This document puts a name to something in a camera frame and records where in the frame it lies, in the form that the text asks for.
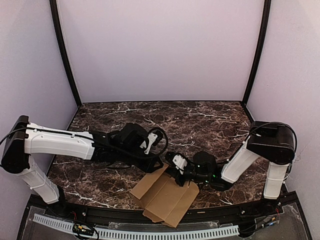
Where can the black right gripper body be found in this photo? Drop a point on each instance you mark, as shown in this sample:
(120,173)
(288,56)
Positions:
(175,171)

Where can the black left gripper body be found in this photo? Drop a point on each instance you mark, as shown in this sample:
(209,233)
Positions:
(152,163)

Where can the brown cardboard paper box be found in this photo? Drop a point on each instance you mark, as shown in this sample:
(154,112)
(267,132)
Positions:
(162,200)

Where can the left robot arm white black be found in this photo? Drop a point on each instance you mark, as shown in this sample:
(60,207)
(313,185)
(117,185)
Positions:
(131,145)

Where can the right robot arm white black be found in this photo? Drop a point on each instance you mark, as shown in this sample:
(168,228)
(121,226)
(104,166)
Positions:
(276,142)

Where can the small green circuit board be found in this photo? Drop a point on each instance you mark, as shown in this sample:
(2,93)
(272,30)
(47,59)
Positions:
(82,230)

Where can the right small circuit board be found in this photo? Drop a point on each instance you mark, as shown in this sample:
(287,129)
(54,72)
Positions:
(270,221)

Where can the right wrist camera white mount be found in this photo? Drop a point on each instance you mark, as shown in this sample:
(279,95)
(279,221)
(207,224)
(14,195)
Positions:
(177,160)

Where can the black front table rail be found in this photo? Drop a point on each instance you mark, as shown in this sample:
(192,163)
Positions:
(237,214)

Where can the white slotted cable duct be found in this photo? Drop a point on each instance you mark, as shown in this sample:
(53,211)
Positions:
(126,231)

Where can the black left frame post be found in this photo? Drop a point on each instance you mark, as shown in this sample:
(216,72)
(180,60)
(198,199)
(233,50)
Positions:
(63,51)

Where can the black frame post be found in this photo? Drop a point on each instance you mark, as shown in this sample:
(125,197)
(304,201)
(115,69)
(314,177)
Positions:
(258,51)
(63,51)

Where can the black right frame post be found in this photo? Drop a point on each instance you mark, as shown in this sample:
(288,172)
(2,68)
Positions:
(258,51)

